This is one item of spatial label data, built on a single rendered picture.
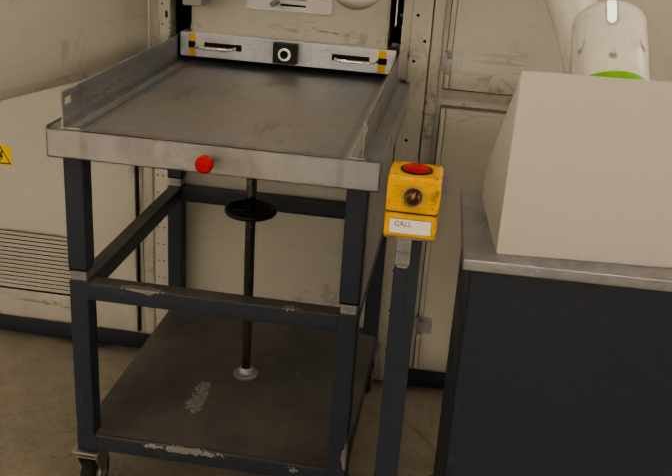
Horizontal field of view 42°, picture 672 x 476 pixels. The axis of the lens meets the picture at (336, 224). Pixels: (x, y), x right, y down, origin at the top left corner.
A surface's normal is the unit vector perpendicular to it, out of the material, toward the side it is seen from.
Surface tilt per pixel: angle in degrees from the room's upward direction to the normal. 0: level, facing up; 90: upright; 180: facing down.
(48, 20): 90
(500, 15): 90
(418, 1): 90
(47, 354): 0
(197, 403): 0
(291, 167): 90
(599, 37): 55
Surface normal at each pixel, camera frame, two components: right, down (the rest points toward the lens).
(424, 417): 0.07, -0.93
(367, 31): -0.15, 0.35
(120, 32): 0.90, 0.21
